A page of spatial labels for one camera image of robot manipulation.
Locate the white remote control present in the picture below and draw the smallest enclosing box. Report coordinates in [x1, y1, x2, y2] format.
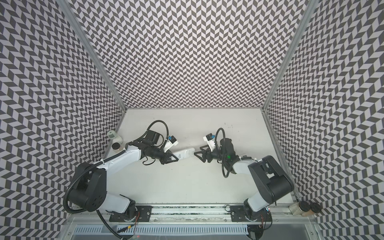
[173, 148, 195, 160]

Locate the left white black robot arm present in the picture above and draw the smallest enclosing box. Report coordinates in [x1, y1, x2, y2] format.
[63, 128, 179, 218]

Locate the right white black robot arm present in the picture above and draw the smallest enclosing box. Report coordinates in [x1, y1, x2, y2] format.
[194, 128, 295, 222]

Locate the jar with black lid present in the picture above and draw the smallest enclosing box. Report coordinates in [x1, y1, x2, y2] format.
[112, 142, 123, 152]

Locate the white bottle green cap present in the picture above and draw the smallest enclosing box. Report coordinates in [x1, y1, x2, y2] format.
[107, 130, 124, 145]

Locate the clear jar black lid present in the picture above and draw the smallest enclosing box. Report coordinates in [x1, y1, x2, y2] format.
[289, 201, 311, 216]

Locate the brown jar black lid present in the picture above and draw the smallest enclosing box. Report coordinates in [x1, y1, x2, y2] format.
[302, 203, 323, 217]

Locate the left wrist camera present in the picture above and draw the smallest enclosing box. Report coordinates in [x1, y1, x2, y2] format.
[163, 136, 179, 153]

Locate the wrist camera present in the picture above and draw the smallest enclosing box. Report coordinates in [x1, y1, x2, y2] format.
[163, 136, 179, 153]
[203, 133, 216, 152]

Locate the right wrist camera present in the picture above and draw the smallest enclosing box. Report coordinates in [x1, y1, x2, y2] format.
[203, 133, 216, 152]

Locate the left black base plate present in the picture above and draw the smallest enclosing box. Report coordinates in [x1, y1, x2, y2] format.
[109, 205, 153, 223]

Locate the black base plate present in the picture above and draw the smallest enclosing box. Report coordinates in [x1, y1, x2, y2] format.
[109, 205, 153, 223]
[230, 205, 272, 223]

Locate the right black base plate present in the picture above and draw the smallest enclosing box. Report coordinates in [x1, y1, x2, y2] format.
[230, 205, 272, 223]

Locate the white slotted cable duct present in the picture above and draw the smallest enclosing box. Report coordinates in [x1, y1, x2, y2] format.
[74, 225, 249, 236]

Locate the aluminium mounting rail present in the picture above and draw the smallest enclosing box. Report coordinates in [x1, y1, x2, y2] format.
[64, 203, 317, 225]

